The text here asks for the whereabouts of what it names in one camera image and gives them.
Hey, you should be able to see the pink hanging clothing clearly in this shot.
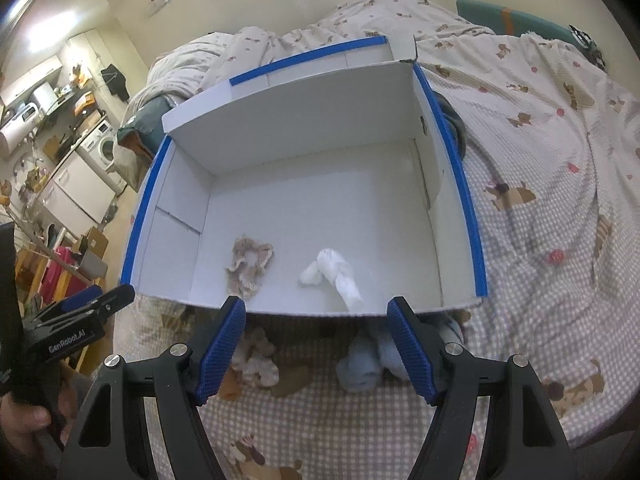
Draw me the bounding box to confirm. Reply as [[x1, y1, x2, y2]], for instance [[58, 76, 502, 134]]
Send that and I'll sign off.
[[37, 246, 76, 306]]

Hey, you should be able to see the brown cardboard box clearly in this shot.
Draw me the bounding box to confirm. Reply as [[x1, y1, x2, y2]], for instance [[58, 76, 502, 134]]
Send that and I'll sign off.
[[85, 227, 110, 261]]

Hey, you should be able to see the teal cushion orange stripe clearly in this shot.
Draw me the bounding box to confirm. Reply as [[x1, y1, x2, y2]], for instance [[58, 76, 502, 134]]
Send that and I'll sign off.
[[456, 0, 576, 43]]

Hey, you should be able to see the white water heater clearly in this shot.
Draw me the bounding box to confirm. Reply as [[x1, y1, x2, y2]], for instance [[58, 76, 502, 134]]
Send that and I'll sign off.
[[0, 120, 17, 161]]

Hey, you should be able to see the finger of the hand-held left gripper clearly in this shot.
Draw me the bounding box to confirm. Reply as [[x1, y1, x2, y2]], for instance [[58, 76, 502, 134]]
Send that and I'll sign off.
[[30, 284, 137, 332], [30, 284, 106, 322]]

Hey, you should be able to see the wooden rack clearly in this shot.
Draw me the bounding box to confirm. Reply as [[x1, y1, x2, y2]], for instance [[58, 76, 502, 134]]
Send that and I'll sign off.
[[0, 195, 76, 306]]

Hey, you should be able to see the white cardboard box blue tape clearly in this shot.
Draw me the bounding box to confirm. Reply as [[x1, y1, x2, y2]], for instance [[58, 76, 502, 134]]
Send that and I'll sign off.
[[119, 35, 488, 318]]

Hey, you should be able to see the dog print checked blanket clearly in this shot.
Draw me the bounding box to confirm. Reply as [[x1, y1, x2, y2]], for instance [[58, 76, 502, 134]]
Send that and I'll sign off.
[[112, 0, 640, 480]]

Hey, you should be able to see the white fluffy sock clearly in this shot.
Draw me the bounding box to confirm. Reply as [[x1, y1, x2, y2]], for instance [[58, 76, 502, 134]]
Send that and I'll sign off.
[[298, 248, 365, 311]]

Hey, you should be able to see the white microwave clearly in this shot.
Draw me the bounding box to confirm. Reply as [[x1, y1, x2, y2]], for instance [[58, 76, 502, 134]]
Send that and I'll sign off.
[[31, 82, 58, 111]]

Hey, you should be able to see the dark round object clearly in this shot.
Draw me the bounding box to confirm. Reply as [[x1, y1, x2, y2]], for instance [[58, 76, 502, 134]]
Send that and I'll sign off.
[[436, 91, 471, 158]]

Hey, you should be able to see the black and white cloth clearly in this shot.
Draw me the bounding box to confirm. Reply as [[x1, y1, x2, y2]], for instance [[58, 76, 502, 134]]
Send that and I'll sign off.
[[567, 25, 608, 68]]

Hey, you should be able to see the white washing machine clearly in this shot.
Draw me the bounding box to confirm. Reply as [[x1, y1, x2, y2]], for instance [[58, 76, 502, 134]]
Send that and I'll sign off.
[[75, 120, 128, 176]]

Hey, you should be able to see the dark teal pillow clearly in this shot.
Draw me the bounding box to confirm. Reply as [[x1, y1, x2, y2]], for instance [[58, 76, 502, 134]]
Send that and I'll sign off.
[[116, 97, 176, 161]]

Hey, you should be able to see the person's left hand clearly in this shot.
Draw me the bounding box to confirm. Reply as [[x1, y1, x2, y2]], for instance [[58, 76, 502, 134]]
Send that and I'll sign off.
[[0, 362, 93, 461]]

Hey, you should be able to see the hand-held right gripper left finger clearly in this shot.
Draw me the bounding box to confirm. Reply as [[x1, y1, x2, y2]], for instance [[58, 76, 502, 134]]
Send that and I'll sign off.
[[57, 296, 247, 480]]

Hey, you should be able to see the black hanging garment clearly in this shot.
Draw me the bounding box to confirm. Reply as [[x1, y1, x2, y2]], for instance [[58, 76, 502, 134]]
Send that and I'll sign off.
[[100, 63, 132, 103]]

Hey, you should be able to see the white low cabinet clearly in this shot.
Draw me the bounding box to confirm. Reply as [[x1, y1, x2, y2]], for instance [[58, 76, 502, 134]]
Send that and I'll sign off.
[[42, 152, 121, 226]]

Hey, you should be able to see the beige pink scrunchie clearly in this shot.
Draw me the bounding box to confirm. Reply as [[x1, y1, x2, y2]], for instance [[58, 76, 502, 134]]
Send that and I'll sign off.
[[225, 233, 275, 302]]

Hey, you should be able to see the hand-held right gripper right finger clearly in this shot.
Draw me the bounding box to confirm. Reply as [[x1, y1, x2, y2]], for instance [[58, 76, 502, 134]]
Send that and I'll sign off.
[[386, 296, 583, 480]]

